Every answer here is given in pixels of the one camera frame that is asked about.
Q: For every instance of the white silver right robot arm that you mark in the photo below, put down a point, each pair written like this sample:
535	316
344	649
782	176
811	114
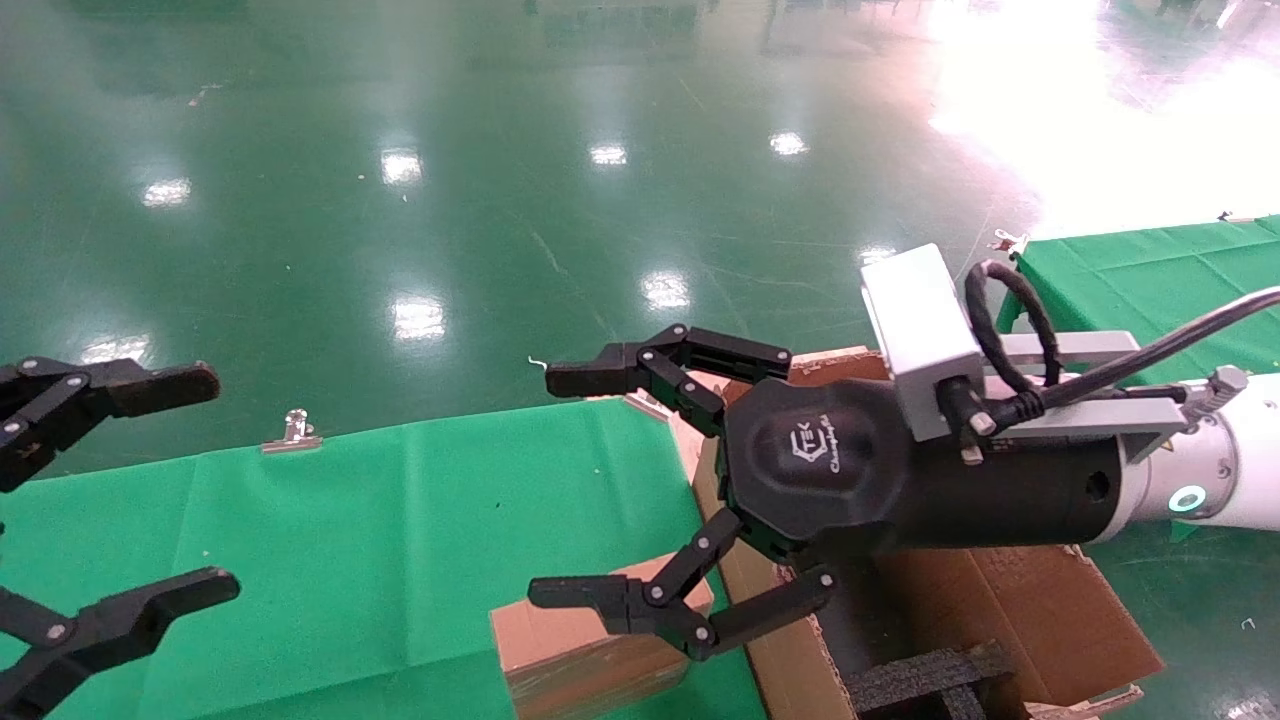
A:
1245	460

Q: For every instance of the silver camera mounting bracket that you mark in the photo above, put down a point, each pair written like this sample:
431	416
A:
1090	418

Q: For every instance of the small brown cardboard box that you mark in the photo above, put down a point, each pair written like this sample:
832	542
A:
580	665

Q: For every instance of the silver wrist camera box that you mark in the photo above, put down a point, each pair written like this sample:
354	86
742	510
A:
920	320

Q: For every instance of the black foam insert strip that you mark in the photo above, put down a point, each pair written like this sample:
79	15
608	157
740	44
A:
930	685

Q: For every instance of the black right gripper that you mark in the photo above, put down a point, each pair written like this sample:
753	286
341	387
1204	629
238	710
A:
830	460

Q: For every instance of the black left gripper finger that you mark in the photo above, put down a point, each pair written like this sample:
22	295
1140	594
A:
140	385
150	605

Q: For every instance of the large open cardboard carton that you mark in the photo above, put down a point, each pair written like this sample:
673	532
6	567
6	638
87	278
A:
1040	620

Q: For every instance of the large green table cloth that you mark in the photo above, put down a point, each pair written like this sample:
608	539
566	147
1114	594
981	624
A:
380	540

